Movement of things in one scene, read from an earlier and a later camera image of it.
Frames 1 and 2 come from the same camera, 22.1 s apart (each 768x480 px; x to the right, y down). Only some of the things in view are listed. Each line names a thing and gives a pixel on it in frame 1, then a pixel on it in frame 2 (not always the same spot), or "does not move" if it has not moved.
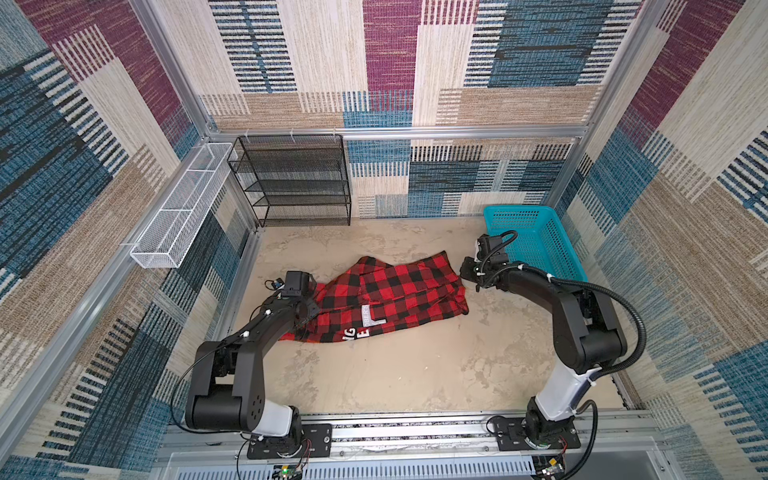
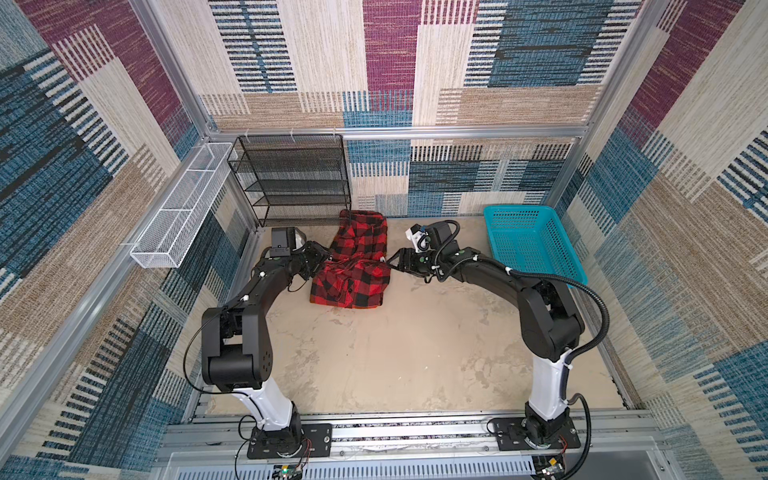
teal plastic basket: x=541 y=241 does not move
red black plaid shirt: x=373 y=294 to x=357 y=271
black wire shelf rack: x=294 y=180 does not move
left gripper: x=312 y=307 to x=318 y=255
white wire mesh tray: x=182 y=207 does not move
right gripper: x=465 y=270 to x=409 y=263
